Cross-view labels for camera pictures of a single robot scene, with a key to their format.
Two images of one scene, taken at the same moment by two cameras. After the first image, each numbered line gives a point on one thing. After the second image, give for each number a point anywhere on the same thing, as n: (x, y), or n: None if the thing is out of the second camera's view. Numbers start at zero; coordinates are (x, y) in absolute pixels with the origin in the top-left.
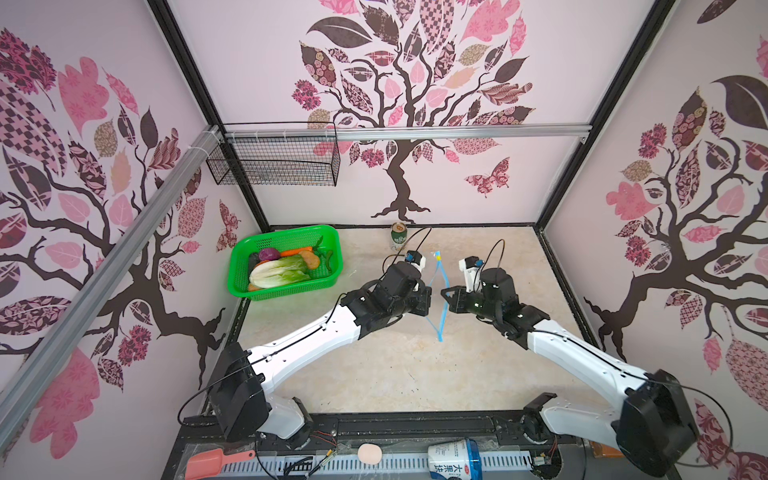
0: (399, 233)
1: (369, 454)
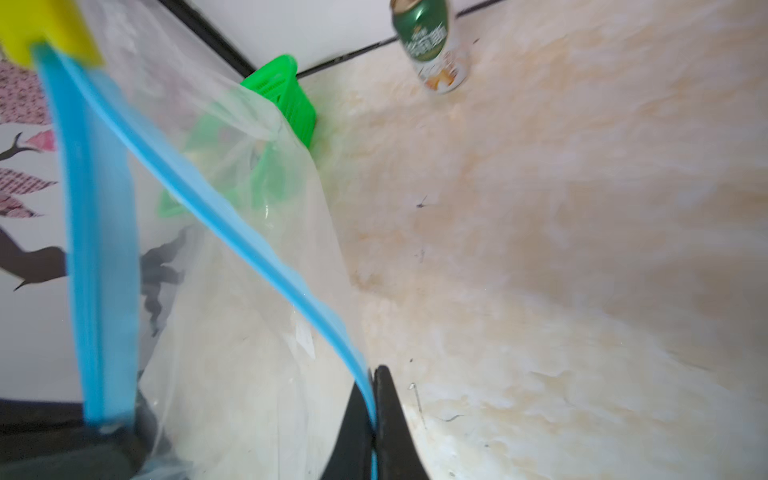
0: (422, 28)
1: None
